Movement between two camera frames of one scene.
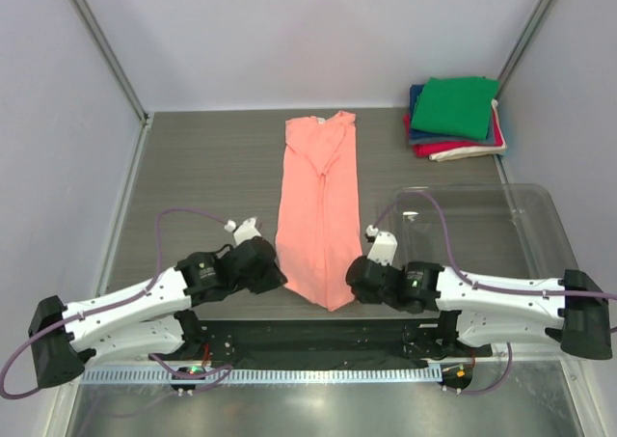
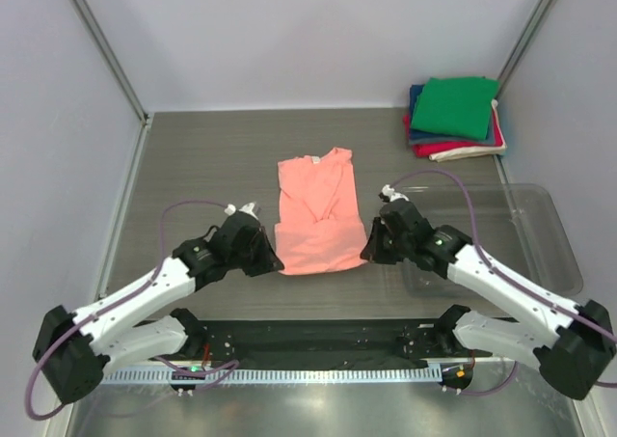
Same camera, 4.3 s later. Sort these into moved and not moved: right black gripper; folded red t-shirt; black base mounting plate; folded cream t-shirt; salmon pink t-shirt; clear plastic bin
Moved: salmon pink t-shirt; right black gripper
Not moved: folded red t-shirt; black base mounting plate; folded cream t-shirt; clear plastic bin
